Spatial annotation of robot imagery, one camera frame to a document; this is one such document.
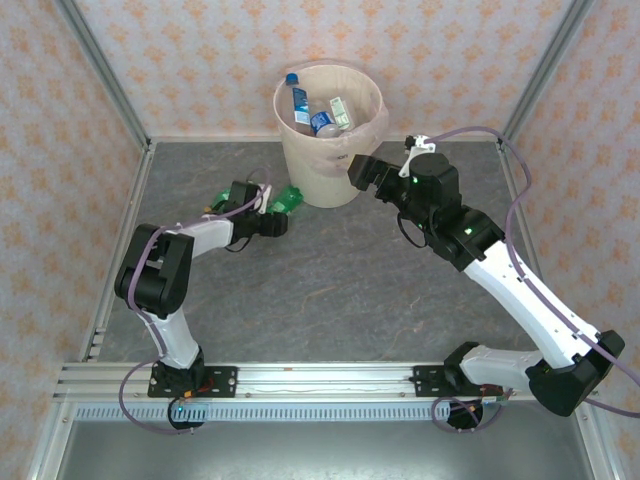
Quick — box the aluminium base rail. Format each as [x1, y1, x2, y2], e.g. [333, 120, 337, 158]
[52, 362, 566, 402]

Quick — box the black round cable hub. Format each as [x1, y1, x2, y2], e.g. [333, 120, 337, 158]
[444, 398, 485, 431]
[167, 398, 206, 431]

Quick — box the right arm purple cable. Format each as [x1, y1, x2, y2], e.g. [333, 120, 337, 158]
[430, 124, 640, 435]

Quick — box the grey slotted cable duct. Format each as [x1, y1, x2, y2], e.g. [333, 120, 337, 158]
[73, 402, 484, 423]

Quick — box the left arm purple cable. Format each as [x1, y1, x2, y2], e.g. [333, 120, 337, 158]
[117, 167, 275, 435]

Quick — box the green bottle yellow cap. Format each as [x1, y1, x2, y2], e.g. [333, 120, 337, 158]
[203, 187, 236, 215]
[269, 184, 305, 217]

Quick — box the aluminium rail below wall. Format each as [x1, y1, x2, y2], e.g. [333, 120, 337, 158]
[148, 132, 502, 146]

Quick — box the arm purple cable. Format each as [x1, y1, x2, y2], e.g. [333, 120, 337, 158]
[430, 124, 640, 435]
[117, 167, 275, 435]

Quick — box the aluminium side rail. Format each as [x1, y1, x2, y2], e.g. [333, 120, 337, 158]
[79, 142, 157, 362]
[497, 141, 556, 311]

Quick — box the grey metal shelf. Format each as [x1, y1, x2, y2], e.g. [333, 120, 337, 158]
[27, 399, 619, 480]

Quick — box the cream plastic bin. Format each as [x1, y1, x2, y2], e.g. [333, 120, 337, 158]
[273, 63, 390, 209]

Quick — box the aluminium corner post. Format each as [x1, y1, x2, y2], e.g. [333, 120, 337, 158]
[497, 0, 596, 151]
[52, 0, 154, 151]

